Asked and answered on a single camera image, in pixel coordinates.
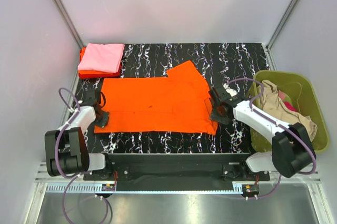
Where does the folded pink t shirt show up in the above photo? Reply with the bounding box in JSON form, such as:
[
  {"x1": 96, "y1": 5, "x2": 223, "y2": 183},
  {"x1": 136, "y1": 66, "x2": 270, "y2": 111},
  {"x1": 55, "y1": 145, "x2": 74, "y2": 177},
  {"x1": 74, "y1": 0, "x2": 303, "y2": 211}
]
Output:
[{"x1": 78, "y1": 43, "x2": 125, "y2": 74}]

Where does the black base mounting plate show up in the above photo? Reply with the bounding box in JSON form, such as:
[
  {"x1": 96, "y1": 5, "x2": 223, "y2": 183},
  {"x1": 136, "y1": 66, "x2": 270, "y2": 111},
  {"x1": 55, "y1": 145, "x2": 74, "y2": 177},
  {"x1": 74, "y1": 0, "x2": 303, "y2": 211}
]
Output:
[{"x1": 84, "y1": 154, "x2": 270, "y2": 193}]

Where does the black marble pattern mat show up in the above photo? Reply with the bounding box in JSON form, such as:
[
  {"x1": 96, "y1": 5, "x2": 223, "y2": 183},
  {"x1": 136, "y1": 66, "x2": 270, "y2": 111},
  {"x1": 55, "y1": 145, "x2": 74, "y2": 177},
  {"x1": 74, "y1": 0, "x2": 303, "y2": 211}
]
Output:
[{"x1": 84, "y1": 43, "x2": 271, "y2": 154}]

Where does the magenta garment in basket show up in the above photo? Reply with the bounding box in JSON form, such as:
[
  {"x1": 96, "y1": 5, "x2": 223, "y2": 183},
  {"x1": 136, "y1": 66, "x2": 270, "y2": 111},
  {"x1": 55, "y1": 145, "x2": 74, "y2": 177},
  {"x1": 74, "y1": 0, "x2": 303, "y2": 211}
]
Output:
[{"x1": 284, "y1": 101, "x2": 297, "y2": 112}]

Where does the aluminium frame post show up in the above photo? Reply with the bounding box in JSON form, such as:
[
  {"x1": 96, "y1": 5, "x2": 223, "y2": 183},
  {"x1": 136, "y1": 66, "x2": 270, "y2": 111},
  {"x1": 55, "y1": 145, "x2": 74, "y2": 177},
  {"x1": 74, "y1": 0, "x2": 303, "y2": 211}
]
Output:
[
  {"x1": 265, "y1": 0, "x2": 316, "y2": 50},
  {"x1": 52, "y1": 0, "x2": 84, "y2": 48}
]

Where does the pink garment in basket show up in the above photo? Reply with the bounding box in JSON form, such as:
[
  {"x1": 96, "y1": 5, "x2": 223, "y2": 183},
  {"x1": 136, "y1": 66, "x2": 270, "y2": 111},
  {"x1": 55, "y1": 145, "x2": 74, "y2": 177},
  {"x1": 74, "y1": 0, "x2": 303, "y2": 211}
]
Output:
[{"x1": 278, "y1": 90, "x2": 292, "y2": 103}]

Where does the olive green plastic basket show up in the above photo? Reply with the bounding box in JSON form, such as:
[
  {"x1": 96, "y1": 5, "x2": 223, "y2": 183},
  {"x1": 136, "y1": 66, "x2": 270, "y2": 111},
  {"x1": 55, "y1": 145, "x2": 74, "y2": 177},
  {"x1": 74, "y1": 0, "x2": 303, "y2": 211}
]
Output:
[{"x1": 247, "y1": 70, "x2": 330, "y2": 153}]

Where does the left aluminium frame post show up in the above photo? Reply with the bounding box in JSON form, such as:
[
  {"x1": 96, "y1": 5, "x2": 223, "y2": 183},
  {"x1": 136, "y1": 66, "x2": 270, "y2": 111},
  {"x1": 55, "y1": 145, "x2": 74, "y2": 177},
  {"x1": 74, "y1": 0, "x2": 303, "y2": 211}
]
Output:
[{"x1": 52, "y1": 0, "x2": 84, "y2": 48}]

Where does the folded red orange t shirt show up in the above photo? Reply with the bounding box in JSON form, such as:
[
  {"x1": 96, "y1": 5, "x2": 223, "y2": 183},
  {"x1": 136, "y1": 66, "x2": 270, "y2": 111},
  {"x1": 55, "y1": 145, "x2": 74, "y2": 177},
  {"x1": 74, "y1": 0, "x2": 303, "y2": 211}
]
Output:
[{"x1": 78, "y1": 48, "x2": 122, "y2": 79}]

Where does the white slotted cable duct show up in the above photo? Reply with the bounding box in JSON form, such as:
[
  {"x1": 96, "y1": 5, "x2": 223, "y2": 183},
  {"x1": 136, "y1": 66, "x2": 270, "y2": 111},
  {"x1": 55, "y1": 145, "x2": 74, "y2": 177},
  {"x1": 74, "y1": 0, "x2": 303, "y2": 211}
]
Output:
[{"x1": 46, "y1": 183, "x2": 116, "y2": 194}]

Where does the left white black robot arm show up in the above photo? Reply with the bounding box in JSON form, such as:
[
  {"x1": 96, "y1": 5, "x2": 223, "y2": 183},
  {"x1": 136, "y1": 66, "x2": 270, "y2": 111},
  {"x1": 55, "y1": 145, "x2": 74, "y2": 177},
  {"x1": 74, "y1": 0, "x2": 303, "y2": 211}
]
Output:
[{"x1": 44, "y1": 87, "x2": 114, "y2": 180}]

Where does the right aluminium frame post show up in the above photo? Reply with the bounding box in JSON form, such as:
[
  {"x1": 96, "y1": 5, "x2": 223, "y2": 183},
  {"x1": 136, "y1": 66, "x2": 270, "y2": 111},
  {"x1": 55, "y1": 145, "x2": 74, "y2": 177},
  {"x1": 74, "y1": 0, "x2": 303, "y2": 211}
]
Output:
[{"x1": 265, "y1": 0, "x2": 316, "y2": 50}]

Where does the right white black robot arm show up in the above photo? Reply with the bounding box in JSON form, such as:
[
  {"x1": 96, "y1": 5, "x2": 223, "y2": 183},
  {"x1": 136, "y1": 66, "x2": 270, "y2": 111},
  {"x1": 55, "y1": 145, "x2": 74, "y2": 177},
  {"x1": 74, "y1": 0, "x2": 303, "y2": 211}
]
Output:
[{"x1": 209, "y1": 87, "x2": 316, "y2": 180}]

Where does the beige garment in basket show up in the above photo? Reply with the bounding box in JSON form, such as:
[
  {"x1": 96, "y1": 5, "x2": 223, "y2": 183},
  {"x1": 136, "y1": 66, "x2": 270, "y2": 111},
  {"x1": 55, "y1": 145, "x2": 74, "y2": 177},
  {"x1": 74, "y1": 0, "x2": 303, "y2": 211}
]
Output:
[{"x1": 257, "y1": 80, "x2": 318, "y2": 141}]

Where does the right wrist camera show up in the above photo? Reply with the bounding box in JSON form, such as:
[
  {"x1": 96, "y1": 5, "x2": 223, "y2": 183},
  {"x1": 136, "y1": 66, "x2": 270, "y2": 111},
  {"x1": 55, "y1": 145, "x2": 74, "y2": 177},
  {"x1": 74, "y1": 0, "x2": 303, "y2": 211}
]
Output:
[{"x1": 223, "y1": 84, "x2": 237, "y2": 97}]

